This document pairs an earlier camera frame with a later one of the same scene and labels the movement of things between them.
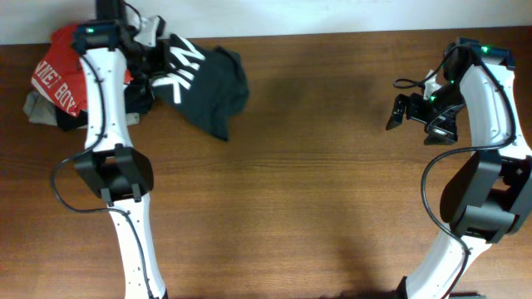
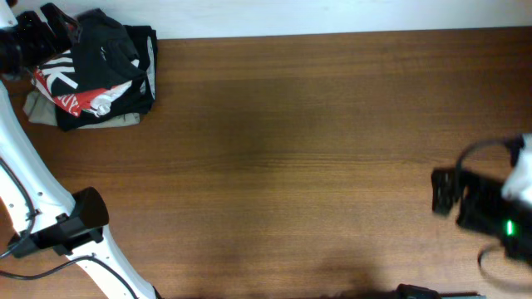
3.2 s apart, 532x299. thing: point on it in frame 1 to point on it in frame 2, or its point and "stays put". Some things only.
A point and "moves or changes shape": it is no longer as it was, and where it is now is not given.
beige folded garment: (41, 110) stays put
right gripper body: (437, 113) to (481, 208)
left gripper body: (150, 60) to (32, 45)
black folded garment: (139, 97) stays put
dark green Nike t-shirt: (204, 87) moves or changes shape
